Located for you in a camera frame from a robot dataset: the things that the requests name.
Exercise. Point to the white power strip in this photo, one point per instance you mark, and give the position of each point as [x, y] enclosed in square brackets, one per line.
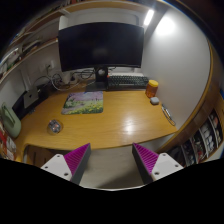
[69, 80]

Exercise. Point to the wooden side shelf unit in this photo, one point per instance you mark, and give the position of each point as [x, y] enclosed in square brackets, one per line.
[196, 140]

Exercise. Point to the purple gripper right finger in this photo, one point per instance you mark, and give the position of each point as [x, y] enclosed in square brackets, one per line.
[153, 166]

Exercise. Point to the black framed eyeglasses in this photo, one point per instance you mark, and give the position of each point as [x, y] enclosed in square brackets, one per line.
[168, 115]

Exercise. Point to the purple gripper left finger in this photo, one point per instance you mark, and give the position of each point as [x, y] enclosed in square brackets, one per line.
[71, 166]

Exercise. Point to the floral landscape mouse pad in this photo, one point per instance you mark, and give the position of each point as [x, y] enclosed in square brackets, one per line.
[83, 103]

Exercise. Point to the green handled container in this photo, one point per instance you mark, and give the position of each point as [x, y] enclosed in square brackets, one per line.
[11, 122]

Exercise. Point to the silver mini computer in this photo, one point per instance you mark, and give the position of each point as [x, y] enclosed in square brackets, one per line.
[30, 97]

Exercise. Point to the black computer monitor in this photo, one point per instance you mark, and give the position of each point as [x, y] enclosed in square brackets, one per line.
[100, 45]

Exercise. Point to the orange pill bottle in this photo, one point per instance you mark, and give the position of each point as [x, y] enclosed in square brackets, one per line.
[151, 88]

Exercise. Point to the black mechanical keyboard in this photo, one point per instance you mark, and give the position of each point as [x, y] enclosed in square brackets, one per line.
[121, 82]

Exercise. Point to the wooden wall shelf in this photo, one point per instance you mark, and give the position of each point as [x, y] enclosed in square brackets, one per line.
[30, 39]

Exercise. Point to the small grey earbuds case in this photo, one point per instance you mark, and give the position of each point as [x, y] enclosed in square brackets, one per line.
[154, 101]

